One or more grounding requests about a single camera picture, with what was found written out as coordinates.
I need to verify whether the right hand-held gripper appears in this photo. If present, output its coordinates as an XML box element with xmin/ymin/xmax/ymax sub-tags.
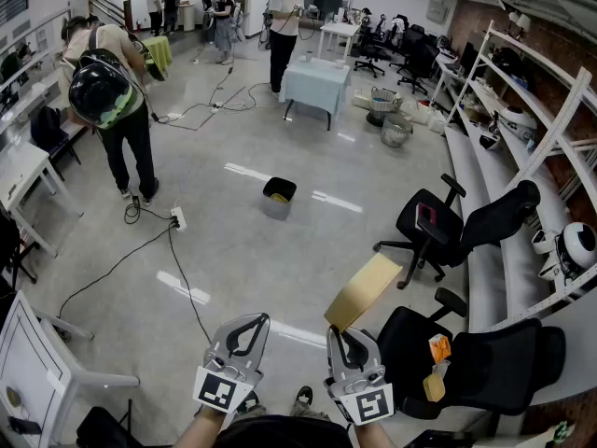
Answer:
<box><xmin>324</xmin><ymin>325</ymin><xmax>396</xmax><ymax>427</ymax></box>

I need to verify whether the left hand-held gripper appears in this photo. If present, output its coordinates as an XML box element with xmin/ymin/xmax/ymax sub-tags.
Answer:
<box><xmin>193</xmin><ymin>313</ymin><xmax>271</xmax><ymax>414</ymax></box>

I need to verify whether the black waste bin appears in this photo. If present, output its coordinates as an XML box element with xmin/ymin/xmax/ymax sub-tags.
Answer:
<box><xmin>261</xmin><ymin>176</ymin><xmax>299</xmax><ymax>222</ymax></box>

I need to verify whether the person's left forearm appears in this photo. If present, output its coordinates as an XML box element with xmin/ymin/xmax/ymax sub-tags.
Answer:
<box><xmin>173</xmin><ymin>406</ymin><xmax>229</xmax><ymax>448</ymax></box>

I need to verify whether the person's right forearm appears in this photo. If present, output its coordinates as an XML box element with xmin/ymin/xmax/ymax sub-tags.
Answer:
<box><xmin>352</xmin><ymin>420</ymin><xmax>397</xmax><ymax>448</ymax></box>

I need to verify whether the person's right leg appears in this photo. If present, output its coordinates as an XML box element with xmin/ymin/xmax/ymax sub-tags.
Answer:
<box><xmin>289</xmin><ymin>385</ymin><xmax>333</xmax><ymax>422</ymax></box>

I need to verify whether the yellow sponge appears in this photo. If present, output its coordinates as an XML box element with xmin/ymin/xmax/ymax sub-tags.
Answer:
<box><xmin>423</xmin><ymin>371</ymin><xmax>447</xmax><ymax>403</ymax></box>

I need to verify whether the orange snack packet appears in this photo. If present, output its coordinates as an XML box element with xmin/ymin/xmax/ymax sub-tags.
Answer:
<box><xmin>427</xmin><ymin>333</ymin><xmax>452</xmax><ymax>364</ymax></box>

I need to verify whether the person's torso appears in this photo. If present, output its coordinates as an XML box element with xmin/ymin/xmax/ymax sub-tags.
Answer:
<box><xmin>212</xmin><ymin>413</ymin><xmax>355</xmax><ymax>448</ymax></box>

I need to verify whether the white metal shelf rack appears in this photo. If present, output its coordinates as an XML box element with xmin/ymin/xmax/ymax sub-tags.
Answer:
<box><xmin>431</xmin><ymin>19</ymin><xmax>597</xmax><ymax>340</ymax></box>

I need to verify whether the black swivel chair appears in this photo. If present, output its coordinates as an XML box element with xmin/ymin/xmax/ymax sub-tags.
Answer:
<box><xmin>376</xmin><ymin>287</ymin><xmax>568</xmax><ymax>433</ymax></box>
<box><xmin>372</xmin><ymin>174</ymin><xmax>542</xmax><ymax>290</ymax></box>

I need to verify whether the pink black box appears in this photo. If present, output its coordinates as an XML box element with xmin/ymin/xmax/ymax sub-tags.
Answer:
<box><xmin>415</xmin><ymin>202</ymin><xmax>438</xmax><ymax>231</ymax></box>

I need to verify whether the white framed table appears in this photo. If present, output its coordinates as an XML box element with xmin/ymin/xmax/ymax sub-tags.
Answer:
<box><xmin>0</xmin><ymin>289</ymin><xmax>141</xmax><ymax>448</ymax></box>

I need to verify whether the grey mesh basket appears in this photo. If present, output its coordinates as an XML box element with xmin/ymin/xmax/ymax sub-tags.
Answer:
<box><xmin>380</xmin><ymin>113</ymin><xmax>414</xmax><ymax>148</ymax></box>

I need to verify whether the black-legged table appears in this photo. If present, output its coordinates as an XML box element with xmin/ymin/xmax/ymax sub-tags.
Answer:
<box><xmin>283</xmin><ymin>99</ymin><xmax>333</xmax><ymax>132</ymax></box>

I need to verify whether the white plastic bag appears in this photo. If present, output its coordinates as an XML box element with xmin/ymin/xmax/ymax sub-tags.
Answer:
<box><xmin>405</xmin><ymin>100</ymin><xmax>449</xmax><ymax>134</ymax></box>

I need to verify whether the table with light blue cloth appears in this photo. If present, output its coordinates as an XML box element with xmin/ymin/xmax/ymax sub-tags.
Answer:
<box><xmin>278</xmin><ymin>58</ymin><xmax>352</xmax><ymax>119</ymax></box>

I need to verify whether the white desk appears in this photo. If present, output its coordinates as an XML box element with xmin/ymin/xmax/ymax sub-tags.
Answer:
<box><xmin>0</xmin><ymin>140</ymin><xmax>85</xmax><ymax>259</ymax></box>
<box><xmin>431</xmin><ymin>52</ymin><xmax>472</xmax><ymax>111</ymax></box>

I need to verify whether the black dome backpack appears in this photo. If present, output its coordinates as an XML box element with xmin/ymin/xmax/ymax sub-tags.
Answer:
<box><xmin>68</xmin><ymin>49</ymin><xmax>146</xmax><ymax>131</ymax></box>

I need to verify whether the dark blue chair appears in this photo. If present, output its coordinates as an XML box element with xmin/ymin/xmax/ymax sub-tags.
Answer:
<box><xmin>30</xmin><ymin>105</ymin><xmax>83</xmax><ymax>181</ymax></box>

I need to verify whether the row of black office chairs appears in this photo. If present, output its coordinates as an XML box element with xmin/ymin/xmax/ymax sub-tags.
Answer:
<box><xmin>353</xmin><ymin>12</ymin><xmax>442</xmax><ymax>96</ymax></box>

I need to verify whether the yellow-green cloth covered table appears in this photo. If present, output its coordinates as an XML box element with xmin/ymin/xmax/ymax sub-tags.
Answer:
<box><xmin>141</xmin><ymin>35</ymin><xmax>173</xmax><ymax>77</ymax></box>

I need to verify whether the black monitor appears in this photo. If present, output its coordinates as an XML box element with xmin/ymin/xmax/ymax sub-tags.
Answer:
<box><xmin>459</xmin><ymin>42</ymin><xmax>481</xmax><ymax>77</ymax></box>

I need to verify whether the white long workbench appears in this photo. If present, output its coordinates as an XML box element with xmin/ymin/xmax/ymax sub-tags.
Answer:
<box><xmin>0</xmin><ymin>11</ymin><xmax>88</xmax><ymax>142</ymax></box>

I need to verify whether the white square table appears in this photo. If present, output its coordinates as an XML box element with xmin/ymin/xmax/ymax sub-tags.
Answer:
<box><xmin>319</xmin><ymin>21</ymin><xmax>361</xmax><ymax>63</ymax></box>

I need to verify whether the black staircase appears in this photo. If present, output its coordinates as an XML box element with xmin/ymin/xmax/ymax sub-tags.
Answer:
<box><xmin>86</xmin><ymin>0</ymin><xmax>136</xmax><ymax>32</ymax></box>

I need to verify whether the black power cable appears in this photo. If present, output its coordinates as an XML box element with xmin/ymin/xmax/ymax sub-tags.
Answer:
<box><xmin>57</xmin><ymin>224</ymin><xmax>177</xmax><ymax>320</ymax></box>
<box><xmin>167</xmin><ymin>226</ymin><xmax>214</xmax><ymax>345</ymax></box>
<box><xmin>156</xmin><ymin>102</ymin><xmax>220</xmax><ymax>133</ymax></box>
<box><xmin>123</xmin><ymin>195</ymin><xmax>178</xmax><ymax>227</ymax></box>

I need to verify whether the grey wall electrical box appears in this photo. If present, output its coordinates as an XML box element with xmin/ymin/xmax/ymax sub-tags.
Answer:
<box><xmin>424</xmin><ymin>0</ymin><xmax>449</xmax><ymax>23</ymax></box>

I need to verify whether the white wall spotlight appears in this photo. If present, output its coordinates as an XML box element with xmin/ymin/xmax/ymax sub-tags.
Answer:
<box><xmin>507</xmin><ymin>10</ymin><xmax>533</xmax><ymax>33</ymax></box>

